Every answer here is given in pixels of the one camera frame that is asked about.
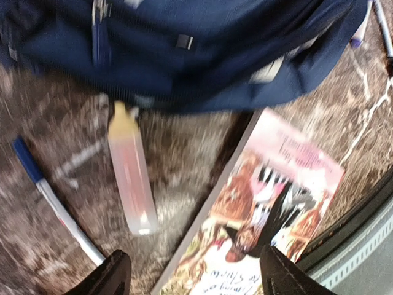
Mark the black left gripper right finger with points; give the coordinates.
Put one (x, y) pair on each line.
(280, 276)

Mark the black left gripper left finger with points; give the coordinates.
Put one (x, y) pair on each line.
(113, 276)

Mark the Taming of the Shrew book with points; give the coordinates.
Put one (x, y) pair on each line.
(274, 190)

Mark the navy blue student backpack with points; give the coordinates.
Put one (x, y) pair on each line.
(184, 56)

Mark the pink translucent glue bottle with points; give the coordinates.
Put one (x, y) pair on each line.
(130, 168)

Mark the purple tipped white marker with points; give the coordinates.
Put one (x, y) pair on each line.
(357, 39)

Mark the black tipped whiteboard marker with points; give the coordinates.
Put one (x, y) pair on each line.
(384, 26)

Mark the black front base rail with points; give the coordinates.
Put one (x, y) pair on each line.
(345, 227)

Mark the white slotted cable duct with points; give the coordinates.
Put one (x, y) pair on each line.
(351, 257)

